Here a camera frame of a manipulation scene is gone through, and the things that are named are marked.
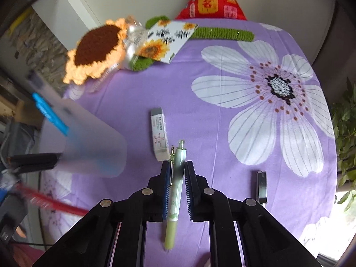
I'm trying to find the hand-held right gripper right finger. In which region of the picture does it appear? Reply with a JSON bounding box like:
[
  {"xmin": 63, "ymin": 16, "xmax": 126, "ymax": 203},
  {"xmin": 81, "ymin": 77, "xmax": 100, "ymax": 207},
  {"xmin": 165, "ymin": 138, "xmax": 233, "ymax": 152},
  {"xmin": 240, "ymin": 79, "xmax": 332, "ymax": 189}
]
[{"xmin": 184, "ymin": 160, "xmax": 320, "ymax": 267}]

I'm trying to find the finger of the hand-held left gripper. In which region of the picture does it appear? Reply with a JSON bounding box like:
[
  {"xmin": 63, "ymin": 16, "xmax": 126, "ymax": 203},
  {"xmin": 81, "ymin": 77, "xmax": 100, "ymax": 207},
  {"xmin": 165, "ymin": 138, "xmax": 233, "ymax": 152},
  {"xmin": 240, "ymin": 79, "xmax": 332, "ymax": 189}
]
[
  {"xmin": 31, "ymin": 92, "xmax": 69, "ymax": 136},
  {"xmin": 8, "ymin": 152, "xmax": 59, "ymax": 173}
]

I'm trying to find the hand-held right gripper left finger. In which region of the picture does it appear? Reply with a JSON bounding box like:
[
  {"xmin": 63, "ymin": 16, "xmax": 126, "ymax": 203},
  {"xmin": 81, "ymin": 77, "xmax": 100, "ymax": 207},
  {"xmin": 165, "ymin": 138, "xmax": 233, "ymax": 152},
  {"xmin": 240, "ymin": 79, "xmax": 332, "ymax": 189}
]
[{"xmin": 32, "ymin": 160, "xmax": 174, "ymax": 267}]

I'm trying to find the light green pen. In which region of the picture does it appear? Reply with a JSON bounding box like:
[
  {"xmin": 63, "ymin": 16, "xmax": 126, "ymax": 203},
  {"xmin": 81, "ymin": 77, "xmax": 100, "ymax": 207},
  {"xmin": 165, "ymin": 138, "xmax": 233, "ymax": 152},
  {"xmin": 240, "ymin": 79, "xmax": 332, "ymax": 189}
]
[{"xmin": 163, "ymin": 140, "xmax": 187, "ymax": 252}]

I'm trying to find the red pen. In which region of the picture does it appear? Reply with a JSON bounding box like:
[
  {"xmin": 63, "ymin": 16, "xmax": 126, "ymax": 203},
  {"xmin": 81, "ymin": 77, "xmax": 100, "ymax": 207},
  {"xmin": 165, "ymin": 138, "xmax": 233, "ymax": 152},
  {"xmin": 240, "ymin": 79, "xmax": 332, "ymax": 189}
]
[{"xmin": 12, "ymin": 185, "xmax": 87, "ymax": 217}]

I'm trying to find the translucent plastic cup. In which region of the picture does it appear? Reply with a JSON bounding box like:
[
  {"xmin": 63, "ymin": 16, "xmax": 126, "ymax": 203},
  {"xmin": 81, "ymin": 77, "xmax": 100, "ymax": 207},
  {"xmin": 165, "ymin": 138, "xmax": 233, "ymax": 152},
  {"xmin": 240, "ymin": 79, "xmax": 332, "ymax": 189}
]
[{"xmin": 29, "ymin": 72, "xmax": 128, "ymax": 178}]

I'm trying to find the white eraser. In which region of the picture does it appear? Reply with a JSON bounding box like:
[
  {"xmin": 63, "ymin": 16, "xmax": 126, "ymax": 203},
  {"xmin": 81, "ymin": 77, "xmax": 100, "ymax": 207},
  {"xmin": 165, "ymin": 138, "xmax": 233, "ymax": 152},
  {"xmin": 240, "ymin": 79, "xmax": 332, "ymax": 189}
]
[{"xmin": 150, "ymin": 107, "xmax": 171, "ymax": 162}]

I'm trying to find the purple floral tablecloth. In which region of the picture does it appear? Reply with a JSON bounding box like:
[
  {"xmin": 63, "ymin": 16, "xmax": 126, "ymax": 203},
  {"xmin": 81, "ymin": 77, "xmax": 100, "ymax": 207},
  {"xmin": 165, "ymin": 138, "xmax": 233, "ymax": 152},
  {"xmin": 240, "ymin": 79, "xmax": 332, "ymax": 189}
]
[{"xmin": 40, "ymin": 19, "xmax": 338, "ymax": 267}]

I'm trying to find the crochet sunflower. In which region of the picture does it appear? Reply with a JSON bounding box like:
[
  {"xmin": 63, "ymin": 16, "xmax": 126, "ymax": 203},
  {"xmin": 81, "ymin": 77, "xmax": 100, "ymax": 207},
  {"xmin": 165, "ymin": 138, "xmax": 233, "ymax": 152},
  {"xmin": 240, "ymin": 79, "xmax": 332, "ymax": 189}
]
[{"xmin": 63, "ymin": 18, "xmax": 131, "ymax": 85}]

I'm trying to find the white ribbon bow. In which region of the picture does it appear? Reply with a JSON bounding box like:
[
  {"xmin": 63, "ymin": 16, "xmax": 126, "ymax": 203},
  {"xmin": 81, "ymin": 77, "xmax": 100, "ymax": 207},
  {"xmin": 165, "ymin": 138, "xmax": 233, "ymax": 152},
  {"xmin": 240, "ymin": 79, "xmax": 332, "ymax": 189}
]
[{"xmin": 89, "ymin": 17, "xmax": 151, "ymax": 92}]

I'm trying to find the sunflower greeting card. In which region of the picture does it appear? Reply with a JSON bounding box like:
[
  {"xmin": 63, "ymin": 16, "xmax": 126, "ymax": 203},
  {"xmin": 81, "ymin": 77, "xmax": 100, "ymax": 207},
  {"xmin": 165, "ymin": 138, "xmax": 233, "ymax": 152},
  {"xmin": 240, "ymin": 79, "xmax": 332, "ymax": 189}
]
[{"xmin": 136, "ymin": 19, "xmax": 199, "ymax": 65}]

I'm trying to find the green potted plant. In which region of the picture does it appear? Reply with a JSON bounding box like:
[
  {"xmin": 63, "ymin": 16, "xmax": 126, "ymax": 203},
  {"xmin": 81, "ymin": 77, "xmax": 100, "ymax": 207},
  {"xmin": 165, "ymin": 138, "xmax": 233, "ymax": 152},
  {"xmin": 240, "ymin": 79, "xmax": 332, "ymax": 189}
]
[{"xmin": 331, "ymin": 78, "xmax": 356, "ymax": 212}]

